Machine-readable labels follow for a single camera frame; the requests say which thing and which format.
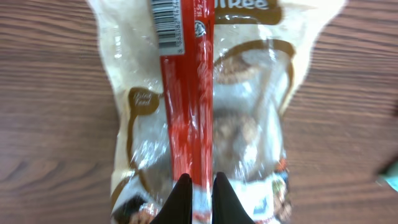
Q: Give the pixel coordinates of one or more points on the teal wet wipes pack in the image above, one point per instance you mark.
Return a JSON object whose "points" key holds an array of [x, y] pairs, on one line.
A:
{"points": [[387, 174]]}

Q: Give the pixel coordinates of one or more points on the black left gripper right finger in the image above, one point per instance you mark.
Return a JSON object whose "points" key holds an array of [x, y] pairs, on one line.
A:
{"points": [[226, 207]]}

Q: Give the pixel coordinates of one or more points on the beige snack bag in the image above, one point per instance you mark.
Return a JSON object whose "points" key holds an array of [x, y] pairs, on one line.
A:
{"points": [[201, 87]]}

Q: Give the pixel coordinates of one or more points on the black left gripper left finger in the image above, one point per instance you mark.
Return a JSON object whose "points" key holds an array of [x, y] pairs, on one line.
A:
{"points": [[178, 207]]}

